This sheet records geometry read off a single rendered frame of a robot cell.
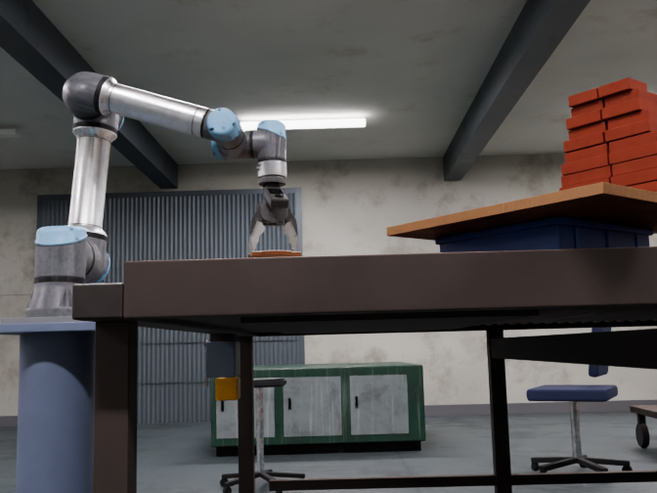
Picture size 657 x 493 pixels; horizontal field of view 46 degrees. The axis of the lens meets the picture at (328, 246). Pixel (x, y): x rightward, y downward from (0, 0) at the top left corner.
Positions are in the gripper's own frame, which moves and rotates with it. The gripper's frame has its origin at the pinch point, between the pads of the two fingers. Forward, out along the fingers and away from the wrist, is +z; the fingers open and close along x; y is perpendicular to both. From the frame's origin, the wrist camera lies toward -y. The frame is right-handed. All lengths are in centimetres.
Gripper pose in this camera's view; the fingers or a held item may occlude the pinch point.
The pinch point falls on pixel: (274, 254)
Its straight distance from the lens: 196.4
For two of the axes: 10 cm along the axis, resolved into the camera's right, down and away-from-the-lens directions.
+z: 0.2, 9.9, -1.3
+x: -9.7, -0.1, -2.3
